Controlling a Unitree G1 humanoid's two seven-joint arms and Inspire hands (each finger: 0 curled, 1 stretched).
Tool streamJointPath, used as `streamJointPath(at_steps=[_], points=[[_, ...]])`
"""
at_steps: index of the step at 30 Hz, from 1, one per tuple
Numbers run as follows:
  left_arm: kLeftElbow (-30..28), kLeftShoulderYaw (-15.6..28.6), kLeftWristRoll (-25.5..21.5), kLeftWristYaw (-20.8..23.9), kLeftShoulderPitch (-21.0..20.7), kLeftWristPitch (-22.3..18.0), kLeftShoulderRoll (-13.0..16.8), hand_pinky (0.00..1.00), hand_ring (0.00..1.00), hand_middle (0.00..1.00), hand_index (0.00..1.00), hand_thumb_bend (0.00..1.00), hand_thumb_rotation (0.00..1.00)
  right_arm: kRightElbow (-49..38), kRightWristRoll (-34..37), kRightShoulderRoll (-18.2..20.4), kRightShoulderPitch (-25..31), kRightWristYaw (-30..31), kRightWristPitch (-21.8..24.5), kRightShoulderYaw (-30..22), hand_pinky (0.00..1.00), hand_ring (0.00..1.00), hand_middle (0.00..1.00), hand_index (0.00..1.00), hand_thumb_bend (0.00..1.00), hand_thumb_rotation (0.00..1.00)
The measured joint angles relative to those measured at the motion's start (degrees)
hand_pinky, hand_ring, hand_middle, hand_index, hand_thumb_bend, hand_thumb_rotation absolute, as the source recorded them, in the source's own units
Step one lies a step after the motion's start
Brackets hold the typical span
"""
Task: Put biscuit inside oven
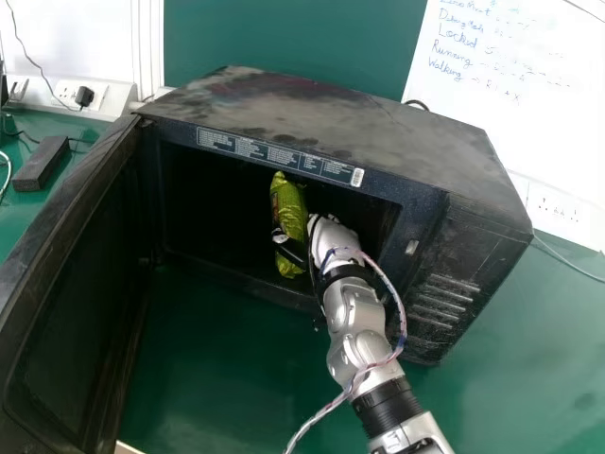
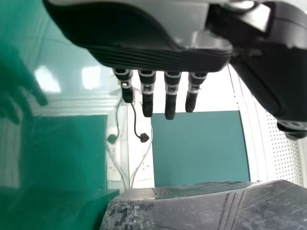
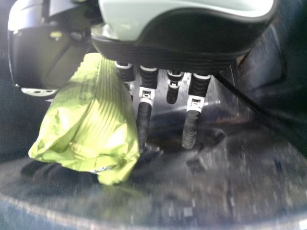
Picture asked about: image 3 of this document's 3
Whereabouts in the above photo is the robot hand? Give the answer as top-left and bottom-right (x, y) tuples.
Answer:
(7, 0), (280, 154)

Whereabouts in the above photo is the yellow-green biscuit packet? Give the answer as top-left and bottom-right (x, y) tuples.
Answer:
(28, 52), (141, 185)

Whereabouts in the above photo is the thick black cable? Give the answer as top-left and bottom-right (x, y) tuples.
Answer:
(216, 71), (307, 138)

